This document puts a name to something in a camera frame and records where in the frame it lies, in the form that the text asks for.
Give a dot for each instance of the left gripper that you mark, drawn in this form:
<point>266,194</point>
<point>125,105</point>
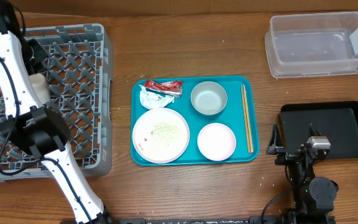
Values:
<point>35,68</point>

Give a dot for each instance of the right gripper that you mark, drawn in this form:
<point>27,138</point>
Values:
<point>291,151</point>

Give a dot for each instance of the white paper cup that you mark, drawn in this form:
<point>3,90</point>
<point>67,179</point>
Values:
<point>40,86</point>

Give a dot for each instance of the grey bowl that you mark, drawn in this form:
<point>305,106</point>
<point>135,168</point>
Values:
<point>208,98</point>

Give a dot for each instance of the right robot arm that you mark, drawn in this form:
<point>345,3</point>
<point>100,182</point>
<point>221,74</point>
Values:
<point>313,197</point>

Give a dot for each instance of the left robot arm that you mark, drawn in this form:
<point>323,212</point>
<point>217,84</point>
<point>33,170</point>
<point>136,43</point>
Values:
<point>35,129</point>

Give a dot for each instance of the grey dishwasher rack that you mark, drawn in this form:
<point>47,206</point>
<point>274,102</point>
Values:
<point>79,72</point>

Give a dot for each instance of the right wooden chopstick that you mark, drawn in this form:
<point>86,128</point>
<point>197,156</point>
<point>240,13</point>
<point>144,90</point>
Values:
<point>249,132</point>

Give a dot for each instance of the brown cardboard backdrop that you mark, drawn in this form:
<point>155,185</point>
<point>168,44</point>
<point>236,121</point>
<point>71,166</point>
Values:
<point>178,7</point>

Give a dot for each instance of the black plastic tray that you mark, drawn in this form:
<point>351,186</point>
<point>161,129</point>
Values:
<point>338,121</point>

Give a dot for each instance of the clear plastic container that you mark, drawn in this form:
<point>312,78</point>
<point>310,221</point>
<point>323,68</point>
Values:
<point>313,45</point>

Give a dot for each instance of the teal plastic tray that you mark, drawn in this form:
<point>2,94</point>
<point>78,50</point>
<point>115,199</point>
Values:
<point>232,116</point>

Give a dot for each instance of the crumpled white napkin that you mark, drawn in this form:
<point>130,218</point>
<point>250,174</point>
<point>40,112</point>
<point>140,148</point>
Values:
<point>151,100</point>

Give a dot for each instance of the large white plate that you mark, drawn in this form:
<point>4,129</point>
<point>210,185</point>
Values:
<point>160,135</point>

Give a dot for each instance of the red foil snack wrapper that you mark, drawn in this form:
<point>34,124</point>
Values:
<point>172,88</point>

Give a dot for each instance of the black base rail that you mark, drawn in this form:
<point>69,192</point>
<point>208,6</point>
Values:
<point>197,221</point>

